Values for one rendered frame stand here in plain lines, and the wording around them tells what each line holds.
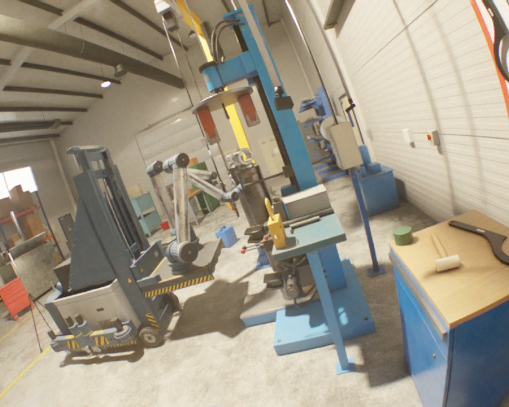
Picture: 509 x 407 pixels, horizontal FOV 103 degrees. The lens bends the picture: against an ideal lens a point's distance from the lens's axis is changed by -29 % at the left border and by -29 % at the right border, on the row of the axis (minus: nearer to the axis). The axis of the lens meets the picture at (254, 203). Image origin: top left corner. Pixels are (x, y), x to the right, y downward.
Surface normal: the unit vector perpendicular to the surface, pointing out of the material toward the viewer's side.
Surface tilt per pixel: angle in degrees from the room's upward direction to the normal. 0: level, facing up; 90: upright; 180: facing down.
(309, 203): 90
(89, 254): 90
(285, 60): 90
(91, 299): 90
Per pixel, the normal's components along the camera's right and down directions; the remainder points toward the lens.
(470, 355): -0.13, 0.25
